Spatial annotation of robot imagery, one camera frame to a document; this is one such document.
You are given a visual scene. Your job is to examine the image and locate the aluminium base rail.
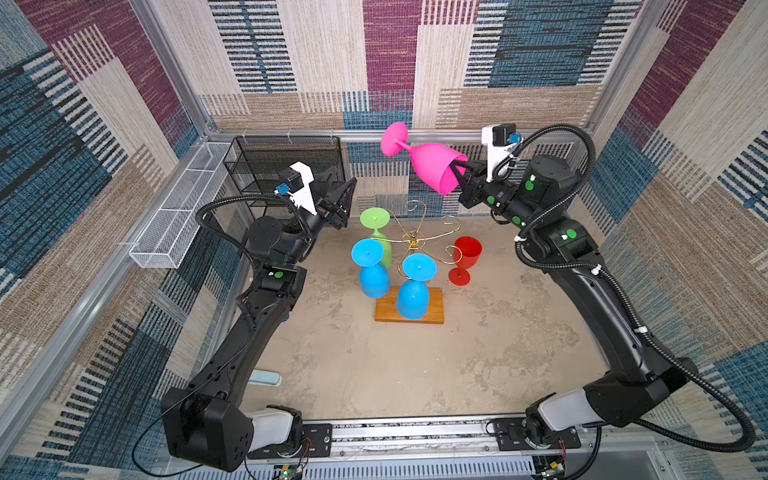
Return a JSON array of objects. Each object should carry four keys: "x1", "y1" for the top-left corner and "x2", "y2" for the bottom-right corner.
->
[{"x1": 160, "y1": 414, "x2": 681, "y2": 479}]

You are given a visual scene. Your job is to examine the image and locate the black corrugated right cable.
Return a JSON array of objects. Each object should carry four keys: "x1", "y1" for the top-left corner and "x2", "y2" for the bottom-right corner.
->
[{"x1": 491, "y1": 123, "x2": 757, "y2": 453}]

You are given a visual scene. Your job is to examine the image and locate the blue plastic wine glass front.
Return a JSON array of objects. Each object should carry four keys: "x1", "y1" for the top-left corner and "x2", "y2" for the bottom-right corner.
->
[{"x1": 396, "y1": 254, "x2": 438, "y2": 320}]

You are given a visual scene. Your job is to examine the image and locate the light blue flat case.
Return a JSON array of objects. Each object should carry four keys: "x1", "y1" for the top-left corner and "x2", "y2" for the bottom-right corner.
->
[{"x1": 248, "y1": 369, "x2": 282, "y2": 387}]

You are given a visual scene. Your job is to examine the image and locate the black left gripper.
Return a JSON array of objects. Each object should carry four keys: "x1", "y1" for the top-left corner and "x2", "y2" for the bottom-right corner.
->
[{"x1": 285, "y1": 169, "x2": 355, "y2": 271}]

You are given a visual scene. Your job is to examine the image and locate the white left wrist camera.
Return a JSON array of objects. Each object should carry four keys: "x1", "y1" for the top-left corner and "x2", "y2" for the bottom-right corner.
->
[{"x1": 275, "y1": 162, "x2": 317, "y2": 215}]

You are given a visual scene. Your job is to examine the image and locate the black corrugated cable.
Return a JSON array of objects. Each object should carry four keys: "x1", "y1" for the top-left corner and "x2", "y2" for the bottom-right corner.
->
[
  {"x1": 491, "y1": 123, "x2": 757, "y2": 453},
  {"x1": 195, "y1": 193, "x2": 313, "y2": 271}
]

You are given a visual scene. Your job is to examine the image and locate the red plastic wine glass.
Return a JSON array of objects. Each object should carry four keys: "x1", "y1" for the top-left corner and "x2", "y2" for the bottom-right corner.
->
[{"x1": 448, "y1": 236, "x2": 483, "y2": 287}]

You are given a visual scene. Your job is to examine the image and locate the gold wire glass rack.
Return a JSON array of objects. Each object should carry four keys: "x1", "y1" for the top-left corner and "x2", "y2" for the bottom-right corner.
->
[{"x1": 386, "y1": 200, "x2": 462, "y2": 278}]

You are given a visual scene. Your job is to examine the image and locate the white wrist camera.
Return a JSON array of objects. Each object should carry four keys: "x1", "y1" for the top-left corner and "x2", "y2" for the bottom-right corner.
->
[
  {"x1": 481, "y1": 123, "x2": 522, "y2": 182},
  {"x1": 275, "y1": 162, "x2": 317, "y2": 215}
]

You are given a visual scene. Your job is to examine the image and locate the black mesh shelf rack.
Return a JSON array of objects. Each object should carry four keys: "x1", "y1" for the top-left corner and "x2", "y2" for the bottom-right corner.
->
[{"x1": 224, "y1": 136, "x2": 347, "y2": 233}]

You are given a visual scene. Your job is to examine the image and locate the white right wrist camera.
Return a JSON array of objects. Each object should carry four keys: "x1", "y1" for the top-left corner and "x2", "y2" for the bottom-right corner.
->
[{"x1": 481, "y1": 123, "x2": 522, "y2": 182}]

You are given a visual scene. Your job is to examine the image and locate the green plastic wine glass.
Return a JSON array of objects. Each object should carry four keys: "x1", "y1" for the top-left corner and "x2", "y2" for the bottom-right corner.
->
[{"x1": 360, "y1": 207, "x2": 392, "y2": 268}]

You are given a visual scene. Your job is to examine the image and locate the wooden rack base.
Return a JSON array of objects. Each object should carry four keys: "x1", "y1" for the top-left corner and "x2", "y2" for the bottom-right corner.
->
[{"x1": 374, "y1": 287, "x2": 445, "y2": 325}]

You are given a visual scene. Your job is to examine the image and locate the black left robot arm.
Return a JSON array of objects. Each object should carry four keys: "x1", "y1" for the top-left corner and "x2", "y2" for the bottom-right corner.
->
[{"x1": 159, "y1": 167, "x2": 357, "y2": 472}]

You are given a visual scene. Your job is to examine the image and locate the black corrugated left cable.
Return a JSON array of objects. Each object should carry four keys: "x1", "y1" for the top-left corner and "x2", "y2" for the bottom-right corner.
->
[{"x1": 195, "y1": 193, "x2": 313, "y2": 271}]

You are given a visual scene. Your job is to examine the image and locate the magenta plastic wine glass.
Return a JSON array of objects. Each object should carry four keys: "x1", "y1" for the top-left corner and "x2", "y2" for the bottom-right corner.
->
[{"x1": 380, "y1": 122, "x2": 467, "y2": 196}]

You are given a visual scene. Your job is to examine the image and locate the white wire mesh basket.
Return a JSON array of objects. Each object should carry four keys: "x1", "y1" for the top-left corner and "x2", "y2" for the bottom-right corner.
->
[{"x1": 129, "y1": 142, "x2": 229, "y2": 269}]

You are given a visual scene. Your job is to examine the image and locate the blue plastic wine glass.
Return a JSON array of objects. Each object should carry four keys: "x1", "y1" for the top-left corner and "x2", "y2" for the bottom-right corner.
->
[
  {"x1": 351, "y1": 239, "x2": 391, "y2": 299},
  {"x1": 396, "y1": 254, "x2": 438, "y2": 320}
]

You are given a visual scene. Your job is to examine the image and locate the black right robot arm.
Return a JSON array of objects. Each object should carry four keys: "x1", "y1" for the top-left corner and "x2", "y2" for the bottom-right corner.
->
[{"x1": 448, "y1": 155, "x2": 697, "y2": 447}]

